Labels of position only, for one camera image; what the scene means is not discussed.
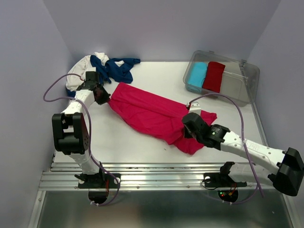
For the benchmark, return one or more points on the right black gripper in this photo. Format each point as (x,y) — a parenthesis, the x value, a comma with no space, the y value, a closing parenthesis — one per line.
(186,134)

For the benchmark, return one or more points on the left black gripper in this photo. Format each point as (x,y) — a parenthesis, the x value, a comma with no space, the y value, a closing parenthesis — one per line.
(106,96)

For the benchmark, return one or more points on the pink t shirt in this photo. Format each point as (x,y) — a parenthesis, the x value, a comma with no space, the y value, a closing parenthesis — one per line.
(153,115)

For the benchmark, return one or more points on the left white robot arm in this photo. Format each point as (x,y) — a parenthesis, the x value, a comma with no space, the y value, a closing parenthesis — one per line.
(71,135)

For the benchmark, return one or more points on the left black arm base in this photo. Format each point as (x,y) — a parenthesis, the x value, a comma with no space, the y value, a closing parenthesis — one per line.
(96,181)

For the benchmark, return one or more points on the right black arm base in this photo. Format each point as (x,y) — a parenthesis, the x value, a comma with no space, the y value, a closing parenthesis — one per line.
(217,180)

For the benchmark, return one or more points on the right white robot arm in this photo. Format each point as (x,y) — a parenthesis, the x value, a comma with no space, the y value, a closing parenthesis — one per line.
(284,170)

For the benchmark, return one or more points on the navy blue t shirt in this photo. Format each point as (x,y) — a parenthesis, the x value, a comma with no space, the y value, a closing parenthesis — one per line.
(111,71)

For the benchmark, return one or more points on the white t shirt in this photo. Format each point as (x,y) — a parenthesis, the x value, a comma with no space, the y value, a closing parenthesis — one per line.
(83,66)

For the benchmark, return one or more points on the rolled dark red t shirt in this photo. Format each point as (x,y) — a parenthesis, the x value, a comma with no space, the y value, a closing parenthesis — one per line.
(214,76)

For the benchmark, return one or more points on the clear plastic bin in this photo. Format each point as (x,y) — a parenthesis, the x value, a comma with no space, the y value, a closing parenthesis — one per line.
(239,81)

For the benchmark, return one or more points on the rolled cyan t shirt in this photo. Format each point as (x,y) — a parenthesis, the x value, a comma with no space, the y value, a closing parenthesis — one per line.
(197,74)

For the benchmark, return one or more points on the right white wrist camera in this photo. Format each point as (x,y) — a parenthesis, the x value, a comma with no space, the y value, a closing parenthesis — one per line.
(193,107)

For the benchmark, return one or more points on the aluminium mounting rail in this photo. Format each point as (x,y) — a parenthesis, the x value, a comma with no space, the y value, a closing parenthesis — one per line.
(134,176)

